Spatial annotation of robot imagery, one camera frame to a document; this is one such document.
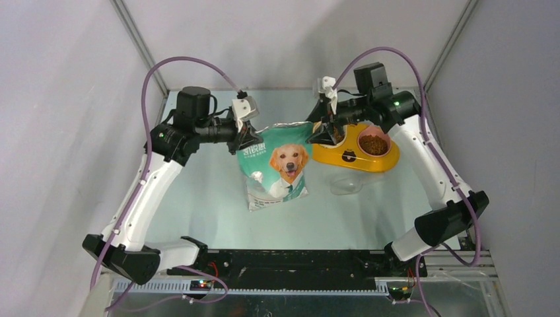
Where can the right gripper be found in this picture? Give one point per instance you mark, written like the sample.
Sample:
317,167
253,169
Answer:
324,134

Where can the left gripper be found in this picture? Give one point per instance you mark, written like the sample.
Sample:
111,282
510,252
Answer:
247,138

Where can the green pet food bag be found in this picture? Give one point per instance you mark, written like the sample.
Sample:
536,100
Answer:
273,169

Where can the clear plastic scoop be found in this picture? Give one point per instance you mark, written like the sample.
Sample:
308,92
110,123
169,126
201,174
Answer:
351,185

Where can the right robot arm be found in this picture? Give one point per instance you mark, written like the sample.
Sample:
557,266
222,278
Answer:
399,115

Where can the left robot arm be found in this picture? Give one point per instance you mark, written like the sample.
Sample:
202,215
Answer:
122,247

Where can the brown pet food kibble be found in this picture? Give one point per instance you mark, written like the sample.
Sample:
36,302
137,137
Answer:
373,145

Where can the cream ceramic bowl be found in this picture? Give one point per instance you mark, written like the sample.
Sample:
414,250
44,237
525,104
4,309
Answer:
340,135

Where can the pink ceramic bowl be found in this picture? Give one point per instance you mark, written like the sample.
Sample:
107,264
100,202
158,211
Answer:
374,130

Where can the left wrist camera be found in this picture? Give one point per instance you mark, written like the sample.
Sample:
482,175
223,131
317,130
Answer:
244,110

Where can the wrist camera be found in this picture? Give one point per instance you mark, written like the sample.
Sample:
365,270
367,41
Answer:
325,85
244,110

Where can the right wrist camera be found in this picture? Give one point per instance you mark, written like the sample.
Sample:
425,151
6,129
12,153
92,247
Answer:
325,85

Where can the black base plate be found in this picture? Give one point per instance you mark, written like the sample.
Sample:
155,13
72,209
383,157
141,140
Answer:
305,270

